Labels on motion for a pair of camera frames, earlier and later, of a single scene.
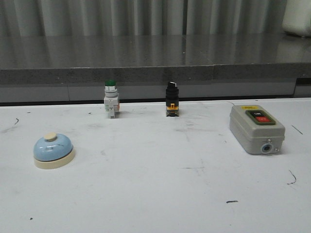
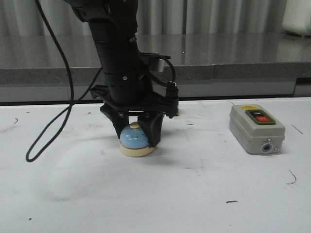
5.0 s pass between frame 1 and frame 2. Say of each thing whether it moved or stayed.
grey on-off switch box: stayed
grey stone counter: stayed
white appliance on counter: stayed
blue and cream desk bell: moved
